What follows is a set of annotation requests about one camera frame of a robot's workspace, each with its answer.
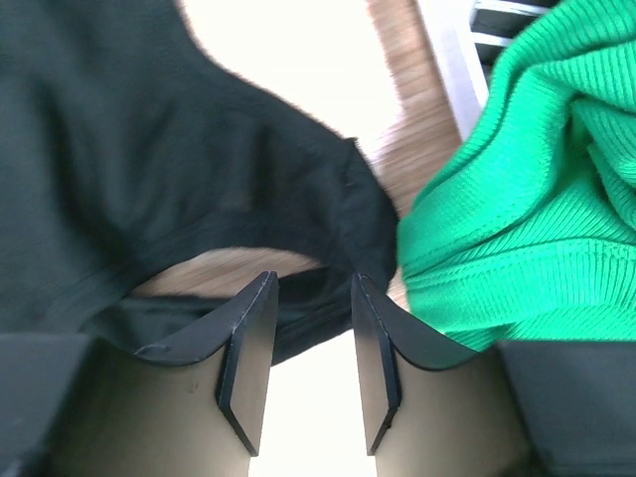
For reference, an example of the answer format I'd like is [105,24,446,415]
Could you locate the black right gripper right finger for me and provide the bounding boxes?
[351,275,537,476]

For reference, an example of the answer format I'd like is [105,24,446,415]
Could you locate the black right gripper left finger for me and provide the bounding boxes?
[88,272,278,476]

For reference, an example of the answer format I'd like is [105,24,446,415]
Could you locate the bright green tank top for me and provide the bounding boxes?
[397,1,635,351]

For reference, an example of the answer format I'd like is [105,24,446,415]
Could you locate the black white striped tank top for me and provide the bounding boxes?
[469,0,557,48]

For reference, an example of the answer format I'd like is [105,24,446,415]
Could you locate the white plastic tray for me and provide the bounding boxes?
[417,0,488,141]

